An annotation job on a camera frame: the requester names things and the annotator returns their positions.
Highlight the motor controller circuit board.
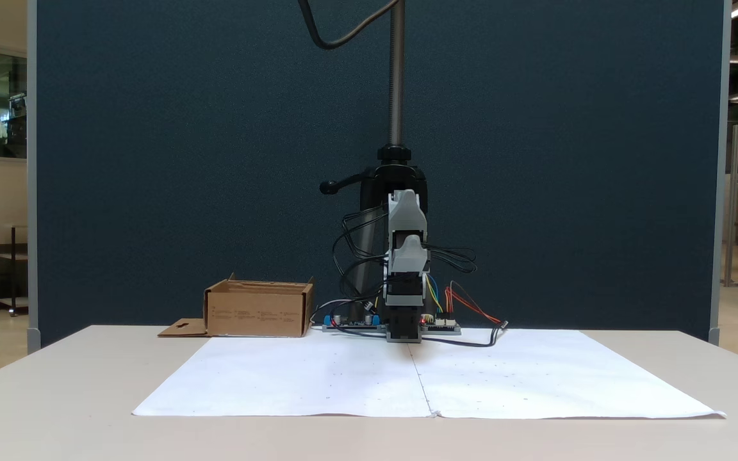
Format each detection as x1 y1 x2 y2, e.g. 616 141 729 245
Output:
422 316 463 336

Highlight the blue power converter board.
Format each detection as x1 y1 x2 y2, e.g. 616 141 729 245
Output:
322 312 388 334

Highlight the brown cardboard box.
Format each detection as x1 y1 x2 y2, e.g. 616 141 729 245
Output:
158 273 316 339

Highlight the white paper sheet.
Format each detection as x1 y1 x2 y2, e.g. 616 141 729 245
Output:
132 334 435 419
407 329 727 421

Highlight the dark blue partition panel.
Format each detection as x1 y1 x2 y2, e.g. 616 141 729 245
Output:
27 0 732 355

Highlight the yellow signal wire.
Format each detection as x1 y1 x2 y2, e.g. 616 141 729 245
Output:
425 274 445 314

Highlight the black motor cable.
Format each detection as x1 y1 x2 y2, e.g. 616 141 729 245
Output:
427 245 478 276
327 282 389 338
332 208 390 302

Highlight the light grey cable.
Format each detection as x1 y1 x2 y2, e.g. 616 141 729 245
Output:
309 298 376 324

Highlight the black power cable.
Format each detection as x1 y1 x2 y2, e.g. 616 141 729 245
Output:
420 320 511 348

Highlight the black camera tripod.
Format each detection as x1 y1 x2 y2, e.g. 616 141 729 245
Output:
320 0 435 324

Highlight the thick black camera cable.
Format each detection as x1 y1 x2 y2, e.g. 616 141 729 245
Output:
297 0 403 51

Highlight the framed wall window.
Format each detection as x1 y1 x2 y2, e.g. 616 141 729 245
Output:
0 42 28 166

